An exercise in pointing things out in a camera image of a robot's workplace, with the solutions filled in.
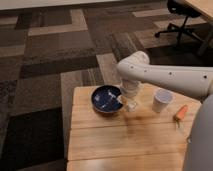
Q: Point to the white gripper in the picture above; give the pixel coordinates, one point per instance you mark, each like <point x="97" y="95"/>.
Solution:
<point x="128" y="89"/>

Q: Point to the white sponge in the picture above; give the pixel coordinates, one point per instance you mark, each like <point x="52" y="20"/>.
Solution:
<point x="130" y="105"/>

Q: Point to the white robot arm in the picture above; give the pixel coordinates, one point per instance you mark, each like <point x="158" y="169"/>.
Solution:
<point x="191" y="81"/>

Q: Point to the white ceramic cup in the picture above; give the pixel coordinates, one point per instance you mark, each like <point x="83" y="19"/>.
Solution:
<point x="162" y="98"/>

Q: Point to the dark blue bowl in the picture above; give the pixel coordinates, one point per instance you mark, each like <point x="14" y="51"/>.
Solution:
<point x="106" y="99"/>

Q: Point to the orange toy carrot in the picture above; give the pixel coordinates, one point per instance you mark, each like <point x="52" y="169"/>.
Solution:
<point x="180" y="114"/>

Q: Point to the wooden desk in background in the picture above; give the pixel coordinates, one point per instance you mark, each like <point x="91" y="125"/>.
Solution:
<point x="205" y="7"/>

